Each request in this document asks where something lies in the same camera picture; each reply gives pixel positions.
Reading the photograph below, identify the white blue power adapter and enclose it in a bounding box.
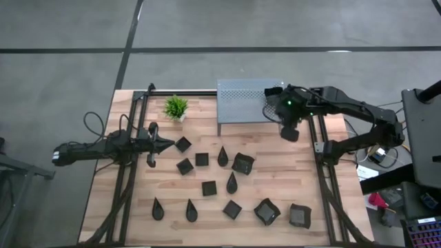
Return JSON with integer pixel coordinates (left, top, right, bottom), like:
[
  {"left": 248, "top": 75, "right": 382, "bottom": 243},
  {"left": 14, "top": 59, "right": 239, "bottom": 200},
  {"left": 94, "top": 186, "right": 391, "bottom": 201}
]
[{"left": 367, "top": 146, "right": 389, "bottom": 165}]

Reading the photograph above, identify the white paper sheet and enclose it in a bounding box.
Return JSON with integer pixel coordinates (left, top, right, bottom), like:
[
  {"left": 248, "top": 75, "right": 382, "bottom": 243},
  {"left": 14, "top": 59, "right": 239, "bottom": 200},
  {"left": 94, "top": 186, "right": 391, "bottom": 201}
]
[{"left": 356, "top": 164, "right": 380, "bottom": 182}]

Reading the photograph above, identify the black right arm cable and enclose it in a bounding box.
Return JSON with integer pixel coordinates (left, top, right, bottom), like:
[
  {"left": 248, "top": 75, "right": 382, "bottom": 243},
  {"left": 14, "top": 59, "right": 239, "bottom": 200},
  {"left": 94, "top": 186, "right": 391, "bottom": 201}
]
[{"left": 261, "top": 103, "right": 282, "bottom": 124}]

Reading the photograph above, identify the backlit computer keyboard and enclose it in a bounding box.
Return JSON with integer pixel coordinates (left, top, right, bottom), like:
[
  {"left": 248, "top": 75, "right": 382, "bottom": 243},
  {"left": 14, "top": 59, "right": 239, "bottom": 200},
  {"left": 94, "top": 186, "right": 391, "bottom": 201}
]
[{"left": 400, "top": 216, "right": 441, "bottom": 248}]

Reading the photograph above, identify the green plant in white pot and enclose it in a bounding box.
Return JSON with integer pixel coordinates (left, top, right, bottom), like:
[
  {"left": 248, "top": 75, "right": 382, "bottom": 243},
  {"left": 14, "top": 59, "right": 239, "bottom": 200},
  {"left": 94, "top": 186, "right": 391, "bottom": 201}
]
[{"left": 163, "top": 94, "right": 189, "bottom": 124}]

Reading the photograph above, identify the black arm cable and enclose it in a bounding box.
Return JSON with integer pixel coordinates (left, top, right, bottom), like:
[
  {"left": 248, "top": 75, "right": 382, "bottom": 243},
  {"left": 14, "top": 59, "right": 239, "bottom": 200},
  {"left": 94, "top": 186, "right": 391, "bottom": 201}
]
[
  {"left": 83, "top": 111, "right": 106, "bottom": 139},
  {"left": 261, "top": 103, "right": 282, "bottom": 124}
]

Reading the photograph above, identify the red cloth item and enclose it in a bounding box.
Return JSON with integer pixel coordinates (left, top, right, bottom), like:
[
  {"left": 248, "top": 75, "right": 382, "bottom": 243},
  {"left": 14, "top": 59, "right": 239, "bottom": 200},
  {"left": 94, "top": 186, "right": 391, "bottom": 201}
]
[{"left": 367, "top": 192, "right": 389, "bottom": 210}]

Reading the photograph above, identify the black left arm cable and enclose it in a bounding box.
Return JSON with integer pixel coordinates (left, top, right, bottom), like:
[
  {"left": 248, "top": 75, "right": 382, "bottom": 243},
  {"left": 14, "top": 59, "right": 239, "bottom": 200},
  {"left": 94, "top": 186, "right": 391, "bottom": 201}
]
[{"left": 83, "top": 111, "right": 106, "bottom": 139}]

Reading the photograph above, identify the grey metal stand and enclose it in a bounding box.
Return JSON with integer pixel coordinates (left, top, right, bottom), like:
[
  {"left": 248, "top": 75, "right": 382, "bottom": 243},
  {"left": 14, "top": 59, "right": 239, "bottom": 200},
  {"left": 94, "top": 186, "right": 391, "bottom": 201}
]
[{"left": 0, "top": 136, "right": 57, "bottom": 248}]

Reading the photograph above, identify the dark grey side desk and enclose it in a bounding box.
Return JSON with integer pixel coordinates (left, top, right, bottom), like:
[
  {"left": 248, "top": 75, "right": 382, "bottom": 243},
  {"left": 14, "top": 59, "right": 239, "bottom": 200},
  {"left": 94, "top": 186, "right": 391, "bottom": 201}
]
[{"left": 401, "top": 87, "right": 441, "bottom": 189}]

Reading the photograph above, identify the black round pole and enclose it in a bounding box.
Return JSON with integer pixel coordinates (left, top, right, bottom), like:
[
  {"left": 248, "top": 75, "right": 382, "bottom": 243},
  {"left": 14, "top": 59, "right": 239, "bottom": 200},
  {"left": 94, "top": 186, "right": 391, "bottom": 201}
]
[{"left": 416, "top": 79, "right": 441, "bottom": 104}]

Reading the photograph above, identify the grey perforated metal shelf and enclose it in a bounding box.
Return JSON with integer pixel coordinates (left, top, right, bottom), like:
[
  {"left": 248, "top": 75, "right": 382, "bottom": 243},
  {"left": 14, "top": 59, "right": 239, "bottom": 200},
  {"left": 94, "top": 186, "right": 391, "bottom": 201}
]
[{"left": 216, "top": 78, "right": 291, "bottom": 136}]

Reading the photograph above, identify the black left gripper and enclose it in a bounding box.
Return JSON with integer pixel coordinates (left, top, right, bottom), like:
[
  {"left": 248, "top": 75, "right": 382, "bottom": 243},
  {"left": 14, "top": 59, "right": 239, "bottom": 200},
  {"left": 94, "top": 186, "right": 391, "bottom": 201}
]
[{"left": 136, "top": 122, "right": 176, "bottom": 169}]

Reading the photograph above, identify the black desk beam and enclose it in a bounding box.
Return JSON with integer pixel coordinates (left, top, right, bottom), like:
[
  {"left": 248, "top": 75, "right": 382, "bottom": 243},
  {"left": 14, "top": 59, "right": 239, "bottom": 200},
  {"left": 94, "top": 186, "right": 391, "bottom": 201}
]
[{"left": 359, "top": 163, "right": 416, "bottom": 196}]

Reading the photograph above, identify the black mini teardrop plate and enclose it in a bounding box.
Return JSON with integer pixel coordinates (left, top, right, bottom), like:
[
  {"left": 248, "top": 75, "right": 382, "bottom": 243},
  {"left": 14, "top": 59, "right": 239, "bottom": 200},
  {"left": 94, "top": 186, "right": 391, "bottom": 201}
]
[
  {"left": 185, "top": 198, "right": 198, "bottom": 223},
  {"left": 225, "top": 171, "right": 238, "bottom": 195},
  {"left": 216, "top": 145, "right": 229, "bottom": 168},
  {"left": 152, "top": 196, "right": 165, "bottom": 222}
]

